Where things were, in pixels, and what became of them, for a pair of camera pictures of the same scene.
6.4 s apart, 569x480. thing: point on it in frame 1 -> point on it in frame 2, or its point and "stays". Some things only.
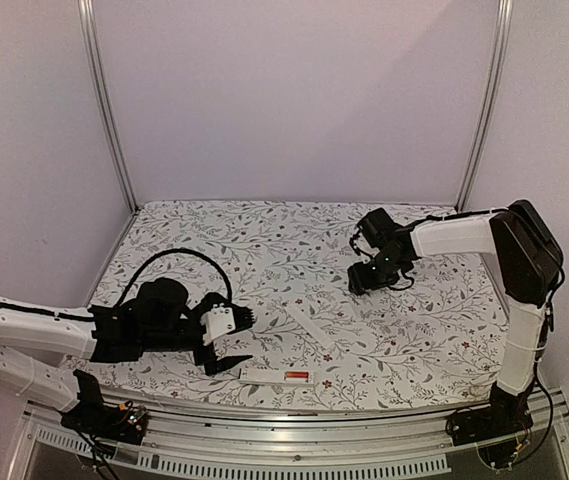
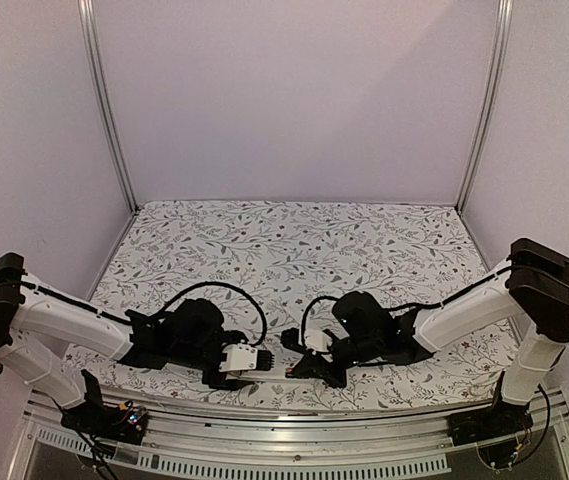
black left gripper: [218, 366] -> [223, 384]
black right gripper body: [381, 275] -> [340, 385]
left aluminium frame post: [86, 14] stays
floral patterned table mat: [286, 265] stays
